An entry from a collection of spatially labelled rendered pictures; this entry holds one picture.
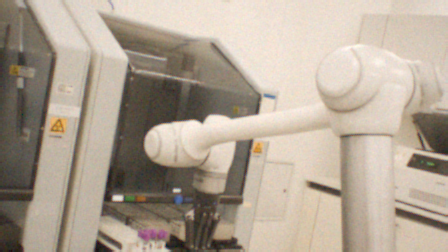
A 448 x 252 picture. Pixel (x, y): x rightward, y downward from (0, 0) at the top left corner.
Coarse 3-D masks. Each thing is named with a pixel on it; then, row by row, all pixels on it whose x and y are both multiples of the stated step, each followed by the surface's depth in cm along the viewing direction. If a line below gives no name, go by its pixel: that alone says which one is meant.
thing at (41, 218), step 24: (48, 0) 188; (48, 24) 174; (72, 24) 182; (72, 48) 170; (72, 72) 171; (72, 96) 172; (48, 120) 168; (72, 120) 173; (48, 144) 170; (72, 144) 175; (48, 168) 171; (48, 192) 172; (24, 216) 171; (48, 216) 173; (24, 240) 170; (48, 240) 175
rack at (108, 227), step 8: (104, 216) 204; (104, 224) 195; (112, 224) 196; (120, 224) 199; (104, 232) 188; (112, 232) 186; (120, 232) 188; (128, 232) 190; (136, 232) 191; (104, 240) 188; (112, 240) 195; (120, 240) 181; (128, 240) 180; (136, 240) 182; (112, 248) 184; (120, 248) 189; (128, 248) 178
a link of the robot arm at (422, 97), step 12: (408, 60) 118; (420, 72) 115; (432, 72) 115; (420, 84) 115; (432, 84) 114; (444, 84) 118; (420, 96) 115; (432, 96) 116; (408, 108) 115; (420, 108) 119
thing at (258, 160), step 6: (264, 96) 225; (270, 96) 228; (264, 102) 226; (270, 102) 228; (264, 108) 227; (270, 108) 229; (258, 144) 228; (258, 150) 228; (252, 156) 227; (258, 156) 229; (264, 156) 231; (252, 162) 227; (258, 162) 229; (246, 204) 229
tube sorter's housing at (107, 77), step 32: (64, 0) 197; (96, 32) 186; (96, 64) 176; (96, 96) 177; (96, 128) 179; (96, 160) 181; (96, 192) 183; (256, 192) 231; (64, 224) 180; (96, 224) 185
